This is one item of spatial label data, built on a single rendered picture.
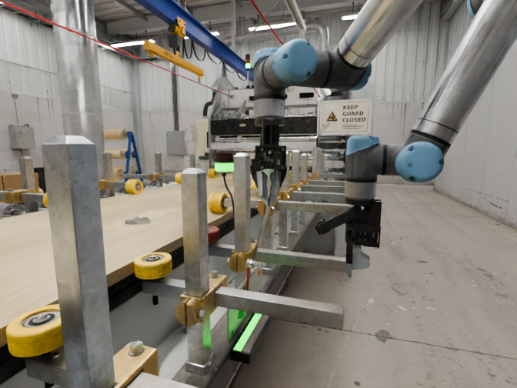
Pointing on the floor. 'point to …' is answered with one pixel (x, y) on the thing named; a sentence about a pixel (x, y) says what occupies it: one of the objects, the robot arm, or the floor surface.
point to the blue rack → (132, 152)
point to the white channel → (296, 17)
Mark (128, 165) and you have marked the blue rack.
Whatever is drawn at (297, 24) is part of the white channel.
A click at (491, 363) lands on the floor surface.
